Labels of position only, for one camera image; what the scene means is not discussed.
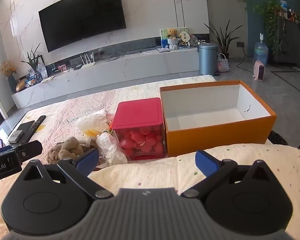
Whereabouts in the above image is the brown plush toy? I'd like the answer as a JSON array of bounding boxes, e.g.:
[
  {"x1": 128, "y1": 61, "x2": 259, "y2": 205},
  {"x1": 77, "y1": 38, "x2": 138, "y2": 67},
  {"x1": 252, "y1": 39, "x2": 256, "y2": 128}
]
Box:
[{"x1": 46, "y1": 136, "x2": 90, "y2": 164}]

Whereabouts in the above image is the trailing green plant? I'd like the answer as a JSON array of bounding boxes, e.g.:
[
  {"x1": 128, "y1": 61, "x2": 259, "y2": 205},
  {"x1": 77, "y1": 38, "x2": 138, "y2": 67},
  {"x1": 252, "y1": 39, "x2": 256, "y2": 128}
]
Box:
[{"x1": 252, "y1": 0, "x2": 300, "y2": 55}]

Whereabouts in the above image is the brown teddy bear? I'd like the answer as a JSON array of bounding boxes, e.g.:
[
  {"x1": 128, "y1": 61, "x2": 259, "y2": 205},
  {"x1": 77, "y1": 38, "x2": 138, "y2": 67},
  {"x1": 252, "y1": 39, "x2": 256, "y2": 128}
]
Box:
[{"x1": 166, "y1": 28, "x2": 179, "y2": 40}]

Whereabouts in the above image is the dark cabinet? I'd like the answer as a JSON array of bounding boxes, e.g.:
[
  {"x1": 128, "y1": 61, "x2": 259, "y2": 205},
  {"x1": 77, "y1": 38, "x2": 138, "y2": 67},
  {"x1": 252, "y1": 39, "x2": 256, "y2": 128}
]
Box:
[{"x1": 275, "y1": 15, "x2": 300, "y2": 68}]

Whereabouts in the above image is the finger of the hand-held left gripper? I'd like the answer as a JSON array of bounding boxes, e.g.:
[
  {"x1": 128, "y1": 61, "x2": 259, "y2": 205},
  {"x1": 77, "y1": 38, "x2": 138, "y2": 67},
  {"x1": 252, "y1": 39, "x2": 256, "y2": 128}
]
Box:
[{"x1": 15, "y1": 140, "x2": 43, "y2": 165}]

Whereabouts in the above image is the white marble TV cabinet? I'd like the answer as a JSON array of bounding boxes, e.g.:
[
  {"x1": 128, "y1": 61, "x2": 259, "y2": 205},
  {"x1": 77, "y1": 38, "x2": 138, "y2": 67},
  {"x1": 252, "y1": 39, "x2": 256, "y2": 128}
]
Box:
[{"x1": 11, "y1": 37, "x2": 210, "y2": 109}]

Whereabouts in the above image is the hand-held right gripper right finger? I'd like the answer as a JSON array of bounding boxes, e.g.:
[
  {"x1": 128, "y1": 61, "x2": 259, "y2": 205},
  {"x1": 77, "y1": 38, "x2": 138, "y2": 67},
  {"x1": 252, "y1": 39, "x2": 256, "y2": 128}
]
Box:
[{"x1": 181, "y1": 149, "x2": 275, "y2": 199}]

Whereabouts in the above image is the cream polka dot quilt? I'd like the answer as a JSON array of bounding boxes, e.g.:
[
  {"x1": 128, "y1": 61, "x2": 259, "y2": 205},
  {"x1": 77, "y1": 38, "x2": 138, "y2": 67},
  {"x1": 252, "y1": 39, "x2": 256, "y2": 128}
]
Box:
[{"x1": 0, "y1": 143, "x2": 300, "y2": 240}]

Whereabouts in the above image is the black trash bag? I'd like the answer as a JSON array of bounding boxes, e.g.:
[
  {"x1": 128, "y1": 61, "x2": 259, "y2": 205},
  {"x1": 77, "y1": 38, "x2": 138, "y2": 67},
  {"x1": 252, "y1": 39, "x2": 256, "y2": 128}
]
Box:
[{"x1": 267, "y1": 130, "x2": 289, "y2": 146}]

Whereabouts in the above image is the long-leaf potted plant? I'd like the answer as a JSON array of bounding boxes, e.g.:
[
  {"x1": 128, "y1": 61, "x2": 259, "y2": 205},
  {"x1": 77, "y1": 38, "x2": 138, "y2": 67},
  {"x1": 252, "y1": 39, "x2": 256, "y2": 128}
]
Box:
[{"x1": 204, "y1": 20, "x2": 244, "y2": 62}]

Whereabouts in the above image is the water jug with pump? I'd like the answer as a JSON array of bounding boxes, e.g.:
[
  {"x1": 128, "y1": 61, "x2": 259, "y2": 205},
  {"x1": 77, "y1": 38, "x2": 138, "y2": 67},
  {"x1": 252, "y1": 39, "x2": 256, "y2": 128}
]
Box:
[{"x1": 254, "y1": 33, "x2": 269, "y2": 65}]

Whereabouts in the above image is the orange cardboard box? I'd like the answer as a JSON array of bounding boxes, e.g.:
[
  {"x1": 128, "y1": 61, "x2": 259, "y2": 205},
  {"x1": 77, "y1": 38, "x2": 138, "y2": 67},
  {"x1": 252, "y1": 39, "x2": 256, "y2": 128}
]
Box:
[{"x1": 159, "y1": 80, "x2": 277, "y2": 157}]

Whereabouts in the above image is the black remote control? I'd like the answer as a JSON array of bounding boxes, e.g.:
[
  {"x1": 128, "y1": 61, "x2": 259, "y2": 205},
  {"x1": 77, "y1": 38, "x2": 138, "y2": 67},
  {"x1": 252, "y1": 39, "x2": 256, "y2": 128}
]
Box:
[{"x1": 25, "y1": 115, "x2": 46, "y2": 137}]

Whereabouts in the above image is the green plant in glass vase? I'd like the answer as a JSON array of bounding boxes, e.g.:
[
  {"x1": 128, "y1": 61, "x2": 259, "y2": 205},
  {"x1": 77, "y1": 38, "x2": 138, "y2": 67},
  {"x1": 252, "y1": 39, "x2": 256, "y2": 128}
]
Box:
[{"x1": 20, "y1": 42, "x2": 44, "y2": 83}]

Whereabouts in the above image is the patterned pale tablecloth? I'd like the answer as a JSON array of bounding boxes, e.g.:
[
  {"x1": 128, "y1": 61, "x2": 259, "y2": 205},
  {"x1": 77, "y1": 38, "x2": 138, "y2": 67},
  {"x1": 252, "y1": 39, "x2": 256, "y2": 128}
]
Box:
[{"x1": 5, "y1": 75, "x2": 217, "y2": 170}]

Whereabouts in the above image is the white wrapped bouquet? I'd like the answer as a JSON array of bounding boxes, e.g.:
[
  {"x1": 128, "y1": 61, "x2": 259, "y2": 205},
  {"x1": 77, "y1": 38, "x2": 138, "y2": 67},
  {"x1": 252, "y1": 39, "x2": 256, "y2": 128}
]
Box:
[{"x1": 168, "y1": 38, "x2": 181, "y2": 50}]

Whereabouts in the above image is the golden ornament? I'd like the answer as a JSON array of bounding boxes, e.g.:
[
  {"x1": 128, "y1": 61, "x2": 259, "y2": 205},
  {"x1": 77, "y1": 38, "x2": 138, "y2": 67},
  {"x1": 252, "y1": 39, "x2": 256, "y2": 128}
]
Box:
[{"x1": 16, "y1": 79, "x2": 28, "y2": 93}]

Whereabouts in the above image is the blue-grey trash can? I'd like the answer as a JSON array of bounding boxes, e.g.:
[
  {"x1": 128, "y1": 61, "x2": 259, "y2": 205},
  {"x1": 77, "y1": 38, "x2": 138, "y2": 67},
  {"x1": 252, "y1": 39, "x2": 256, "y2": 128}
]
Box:
[{"x1": 198, "y1": 42, "x2": 219, "y2": 76}]

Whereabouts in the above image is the pink space heater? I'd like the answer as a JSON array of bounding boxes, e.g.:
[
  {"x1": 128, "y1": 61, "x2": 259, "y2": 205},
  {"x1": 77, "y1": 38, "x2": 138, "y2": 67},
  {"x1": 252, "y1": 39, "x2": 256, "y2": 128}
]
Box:
[{"x1": 252, "y1": 60, "x2": 266, "y2": 81}]

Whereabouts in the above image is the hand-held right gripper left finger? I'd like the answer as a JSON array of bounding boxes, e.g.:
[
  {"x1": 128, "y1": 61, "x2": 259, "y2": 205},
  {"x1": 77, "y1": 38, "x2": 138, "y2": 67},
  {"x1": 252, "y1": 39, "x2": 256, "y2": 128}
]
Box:
[{"x1": 21, "y1": 148, "x2": 114, "y2": 199}]

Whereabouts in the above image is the flat screen television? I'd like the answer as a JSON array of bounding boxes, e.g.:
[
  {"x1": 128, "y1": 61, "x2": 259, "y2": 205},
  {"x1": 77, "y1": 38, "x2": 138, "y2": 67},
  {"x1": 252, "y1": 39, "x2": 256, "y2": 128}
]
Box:
[{"x1": 38, "y1": 0, "x2": 127, "y2": 53}]

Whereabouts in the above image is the black set-top box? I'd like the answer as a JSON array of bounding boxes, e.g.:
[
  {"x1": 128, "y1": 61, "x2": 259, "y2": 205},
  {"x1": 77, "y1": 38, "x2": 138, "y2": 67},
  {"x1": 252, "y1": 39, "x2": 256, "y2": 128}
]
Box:
[{"x1": 9, "y1": 120, "x2": 35, "y2": 143}]

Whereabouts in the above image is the red lidded clear box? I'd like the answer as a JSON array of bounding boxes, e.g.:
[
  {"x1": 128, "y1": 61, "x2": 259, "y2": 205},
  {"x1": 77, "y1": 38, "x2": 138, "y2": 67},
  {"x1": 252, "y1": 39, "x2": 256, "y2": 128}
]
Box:
[{"x1": 112, "y1": 97, "x2": 165, "y2": 161}]

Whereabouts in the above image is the white router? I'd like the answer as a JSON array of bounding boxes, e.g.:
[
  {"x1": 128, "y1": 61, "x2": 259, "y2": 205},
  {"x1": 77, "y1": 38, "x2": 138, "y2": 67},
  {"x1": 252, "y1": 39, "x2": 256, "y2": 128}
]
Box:
[{"x1": 80, "y1": 52, "x2": 95, "y2": 69}]

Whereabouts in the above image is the green picture board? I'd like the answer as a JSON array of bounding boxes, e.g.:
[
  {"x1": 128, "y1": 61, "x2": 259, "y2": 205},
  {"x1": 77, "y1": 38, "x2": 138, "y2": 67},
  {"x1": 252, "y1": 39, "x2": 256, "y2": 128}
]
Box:
[{"x1": 160, "y1": 27, "x2": 188, "y2": 48}]

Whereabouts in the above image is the round paper fan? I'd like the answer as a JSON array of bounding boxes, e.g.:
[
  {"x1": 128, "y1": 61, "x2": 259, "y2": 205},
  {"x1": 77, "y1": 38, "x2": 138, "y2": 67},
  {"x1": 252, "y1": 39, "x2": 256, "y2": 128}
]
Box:
[{"x1": 179, "y1": 31, "x2": 192, "y2": 43}]

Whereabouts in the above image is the vase with dried flowers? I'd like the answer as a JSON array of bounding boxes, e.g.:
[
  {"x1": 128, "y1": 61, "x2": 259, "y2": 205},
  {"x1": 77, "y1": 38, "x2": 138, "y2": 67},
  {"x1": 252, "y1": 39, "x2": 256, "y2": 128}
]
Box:
[{"x1": 0, "y1": 60, "x2": 17, "y2": 93}]

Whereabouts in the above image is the woven basket bag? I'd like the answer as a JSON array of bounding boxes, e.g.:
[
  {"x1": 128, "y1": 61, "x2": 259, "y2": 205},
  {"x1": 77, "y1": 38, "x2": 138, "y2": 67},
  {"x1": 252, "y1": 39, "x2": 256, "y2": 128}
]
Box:
[{"x1": 217, "y1": 53, "x2": 230, "y2": 73}]

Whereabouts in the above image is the clear plastic bag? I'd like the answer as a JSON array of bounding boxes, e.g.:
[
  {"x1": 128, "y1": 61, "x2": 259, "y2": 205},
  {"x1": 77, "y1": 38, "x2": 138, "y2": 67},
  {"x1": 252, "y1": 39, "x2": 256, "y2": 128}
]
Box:
[{"x1": 95, "y1": 131, "x2": 129, "y2": 166}]

